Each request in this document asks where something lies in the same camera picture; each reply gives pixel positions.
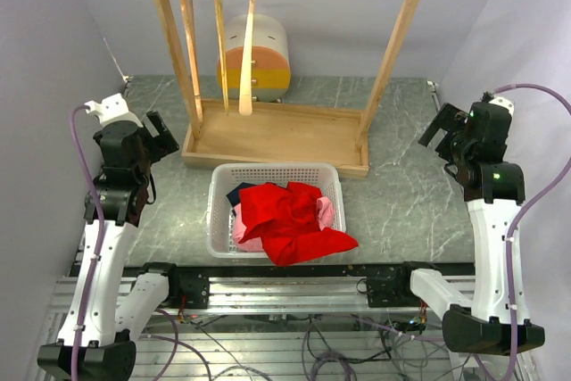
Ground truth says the navy blue t shirt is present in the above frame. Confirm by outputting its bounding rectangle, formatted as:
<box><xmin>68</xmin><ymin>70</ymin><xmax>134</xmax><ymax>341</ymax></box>
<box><xmin>226</xmin><ymin>182</ymin><xmax>253</xmax><ymax>215</ymax></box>

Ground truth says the cream plastic hanger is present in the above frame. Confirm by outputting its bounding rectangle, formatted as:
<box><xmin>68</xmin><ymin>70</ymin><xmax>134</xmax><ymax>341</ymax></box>
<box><xmin>239</xmin><ymin>0</ymin><xmax>256</xmax><ymax>116</ymax></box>

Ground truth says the wooden hanger with metal hook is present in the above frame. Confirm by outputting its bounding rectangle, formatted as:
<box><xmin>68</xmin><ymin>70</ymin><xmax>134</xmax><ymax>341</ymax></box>
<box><xmin>179</xmin><ymin>0</ymin><xmax>203</xmax><ymax>122</ymax></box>

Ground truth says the pink t shirt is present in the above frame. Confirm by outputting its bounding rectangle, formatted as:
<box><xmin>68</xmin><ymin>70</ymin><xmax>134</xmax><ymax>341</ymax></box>
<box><xmin>232</xmin><ymin>196</ymin><xmax>335</xmax><ymax>253</ymax></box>

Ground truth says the red t shirt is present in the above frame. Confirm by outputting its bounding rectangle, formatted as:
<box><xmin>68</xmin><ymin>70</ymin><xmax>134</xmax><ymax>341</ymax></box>
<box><xmin>240</xmin><ymin>182</ymin><xmax>359</xmax><ymax>266</ymax></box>

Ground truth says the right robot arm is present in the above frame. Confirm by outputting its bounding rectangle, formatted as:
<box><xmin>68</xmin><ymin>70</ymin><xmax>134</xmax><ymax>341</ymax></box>
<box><xmin>393</xmin><ymin>97</ymin><xmax>545</xmax><ymax>356</ymax></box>

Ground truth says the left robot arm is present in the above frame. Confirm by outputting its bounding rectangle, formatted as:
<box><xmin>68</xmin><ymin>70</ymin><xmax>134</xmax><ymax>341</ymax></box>
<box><xmin>37</xmin><ymin>111</ymin><xmax>182</xmax><ymax>380</ymax></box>

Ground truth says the white plastic laundry basket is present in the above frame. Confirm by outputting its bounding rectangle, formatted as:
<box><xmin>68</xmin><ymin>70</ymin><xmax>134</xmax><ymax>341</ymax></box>
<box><xmin>205</xmin><ymin>162</ymin><xmax>346</xmax><ymax>261</ymax></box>

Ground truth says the wooden clothes rack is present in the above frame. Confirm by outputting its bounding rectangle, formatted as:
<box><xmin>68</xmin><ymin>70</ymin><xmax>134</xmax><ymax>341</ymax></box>
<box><xmin>153</xmin><ymin>0</ymin><xmax>420</xmax><ymax>178</ymax></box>

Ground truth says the white orange yellow container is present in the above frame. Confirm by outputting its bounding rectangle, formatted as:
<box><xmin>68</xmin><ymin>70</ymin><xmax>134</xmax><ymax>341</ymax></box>
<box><xmin>224</xmin><ymin>13</ymin><xmax>292</xmax><ymax>103</ymax></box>

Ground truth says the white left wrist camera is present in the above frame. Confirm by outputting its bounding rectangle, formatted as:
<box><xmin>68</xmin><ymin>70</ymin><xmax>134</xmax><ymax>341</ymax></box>
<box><xmin>85</xmin><ymin>93</ymin><xmax>143</xmax><ymax>128</ymax></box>

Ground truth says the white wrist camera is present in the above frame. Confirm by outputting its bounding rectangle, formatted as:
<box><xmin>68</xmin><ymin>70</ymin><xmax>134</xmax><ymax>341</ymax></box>
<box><xmin>481</xmin><ymin>92</ymin><xmax>515</xmax><ymax>116</ymax></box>
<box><xmin>85</xmin><ymin>93</ymin><xmax>143</xmax><ymax>128</ymax></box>

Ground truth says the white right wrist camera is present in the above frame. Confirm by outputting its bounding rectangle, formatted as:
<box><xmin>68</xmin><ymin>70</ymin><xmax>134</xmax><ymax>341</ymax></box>
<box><xmin>481</xmin><ymin>92</ymin><xmax>515</xmax><ymax>116</ymax></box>

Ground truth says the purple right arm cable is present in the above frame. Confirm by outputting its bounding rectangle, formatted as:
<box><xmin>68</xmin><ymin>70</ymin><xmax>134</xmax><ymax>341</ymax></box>
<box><xmin>356</xmin><ymin>82</ymin><xmax>571</xmax><ymax>381</ymax></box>

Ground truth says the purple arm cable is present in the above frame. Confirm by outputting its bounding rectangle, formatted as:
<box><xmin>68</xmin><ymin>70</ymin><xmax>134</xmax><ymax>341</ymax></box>
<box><xmin>69</xmin><ymin>104</ymin><xmax>211</xmax><ymax>381</ymax></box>
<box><xmin>356</xmin><ymin>82</ymin><xmax>571</xmax><ymax>381</ymax></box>

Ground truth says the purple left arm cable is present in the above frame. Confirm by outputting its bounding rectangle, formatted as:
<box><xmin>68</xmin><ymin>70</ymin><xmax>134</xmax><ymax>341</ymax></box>
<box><xmin>69</xmin><ymin>104</ymin><xmax>211</xmax><ymax>381</ymax></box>

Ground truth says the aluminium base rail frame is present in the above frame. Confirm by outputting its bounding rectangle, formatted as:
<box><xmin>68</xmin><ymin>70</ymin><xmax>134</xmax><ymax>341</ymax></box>
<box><xmin>37</xmin><ymin>261</ymin><xmax>545</xmax><ymax>380</ymax></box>

